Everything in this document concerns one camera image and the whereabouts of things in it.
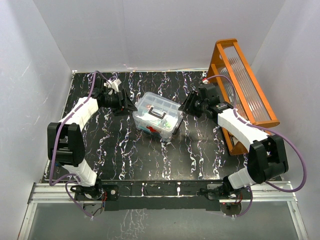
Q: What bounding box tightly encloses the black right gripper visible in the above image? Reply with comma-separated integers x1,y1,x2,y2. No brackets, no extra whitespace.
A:
179,91,208,118

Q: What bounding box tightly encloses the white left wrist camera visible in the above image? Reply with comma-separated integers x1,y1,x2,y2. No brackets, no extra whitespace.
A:
104,78,122,93

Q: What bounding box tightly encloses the green small box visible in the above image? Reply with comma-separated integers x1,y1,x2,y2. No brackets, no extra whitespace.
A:
163,121,172,129

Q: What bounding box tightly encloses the clear box lid black handle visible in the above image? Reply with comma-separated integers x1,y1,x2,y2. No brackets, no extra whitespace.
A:
134,91,184,131

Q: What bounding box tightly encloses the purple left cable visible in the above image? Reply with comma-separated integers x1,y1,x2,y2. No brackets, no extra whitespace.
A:
48,70,113,218

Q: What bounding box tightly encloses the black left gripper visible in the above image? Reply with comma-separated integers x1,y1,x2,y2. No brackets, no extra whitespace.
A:
102,89,138,116

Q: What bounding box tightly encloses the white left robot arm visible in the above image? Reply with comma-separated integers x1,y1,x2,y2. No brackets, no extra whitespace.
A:
47,79,137,200

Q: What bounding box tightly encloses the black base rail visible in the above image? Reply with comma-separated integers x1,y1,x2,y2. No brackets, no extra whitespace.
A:
70,180,250,212

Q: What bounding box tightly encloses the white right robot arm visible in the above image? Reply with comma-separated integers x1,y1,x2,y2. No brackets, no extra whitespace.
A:
179,83,289,199

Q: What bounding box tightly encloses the orange wooden rack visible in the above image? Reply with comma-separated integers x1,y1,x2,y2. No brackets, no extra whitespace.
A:
206,38,280,156

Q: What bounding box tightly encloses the clear first aid box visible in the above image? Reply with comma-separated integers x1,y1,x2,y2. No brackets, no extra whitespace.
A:
132,110,183,142

